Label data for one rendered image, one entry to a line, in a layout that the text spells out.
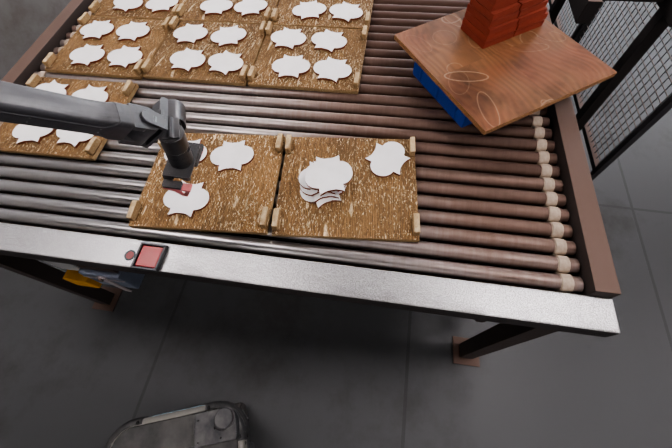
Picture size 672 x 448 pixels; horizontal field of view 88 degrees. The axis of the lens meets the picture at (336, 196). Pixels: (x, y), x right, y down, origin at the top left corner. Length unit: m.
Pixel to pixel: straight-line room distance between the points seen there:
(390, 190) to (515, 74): 0.55
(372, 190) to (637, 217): 1.83
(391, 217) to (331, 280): 0.24
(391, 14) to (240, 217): 1.09
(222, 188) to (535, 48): 1.11
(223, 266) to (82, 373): 1.34
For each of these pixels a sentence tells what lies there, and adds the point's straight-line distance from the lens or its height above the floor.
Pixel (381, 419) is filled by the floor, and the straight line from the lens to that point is 1.83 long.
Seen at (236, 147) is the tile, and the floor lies 0.95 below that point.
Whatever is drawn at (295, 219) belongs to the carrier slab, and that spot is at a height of 0.94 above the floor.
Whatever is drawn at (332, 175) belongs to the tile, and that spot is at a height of 0.98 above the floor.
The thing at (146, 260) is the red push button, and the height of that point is 0.93.
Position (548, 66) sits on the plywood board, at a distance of 1.36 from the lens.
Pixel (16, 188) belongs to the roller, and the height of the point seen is 0.92.
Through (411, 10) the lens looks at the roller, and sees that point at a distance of 1.73.
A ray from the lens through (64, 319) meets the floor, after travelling 2.39.
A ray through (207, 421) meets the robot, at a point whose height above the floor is 0.28.
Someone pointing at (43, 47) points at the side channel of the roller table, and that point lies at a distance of 1.96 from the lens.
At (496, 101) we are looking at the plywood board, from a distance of 1.18.
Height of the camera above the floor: 1.82
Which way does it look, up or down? 60 degrees down
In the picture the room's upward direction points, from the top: 5 degrees counter-clockwise
